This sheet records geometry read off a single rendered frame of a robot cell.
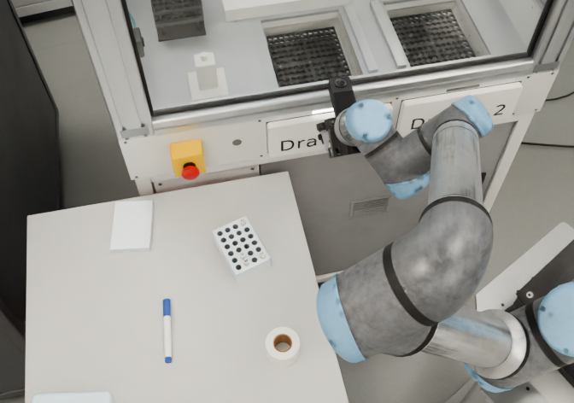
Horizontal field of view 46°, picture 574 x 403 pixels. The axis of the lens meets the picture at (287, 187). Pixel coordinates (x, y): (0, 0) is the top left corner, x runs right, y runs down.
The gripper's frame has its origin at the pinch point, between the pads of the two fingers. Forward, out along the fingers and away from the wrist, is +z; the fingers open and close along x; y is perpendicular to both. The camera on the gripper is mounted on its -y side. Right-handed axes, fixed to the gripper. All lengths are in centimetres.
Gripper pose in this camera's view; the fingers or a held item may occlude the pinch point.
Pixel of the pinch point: (332, 125)
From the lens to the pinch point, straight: 151.4
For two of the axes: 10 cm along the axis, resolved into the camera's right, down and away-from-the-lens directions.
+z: -1.2, 0.0, 9.9
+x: 9.8, -1.7, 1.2
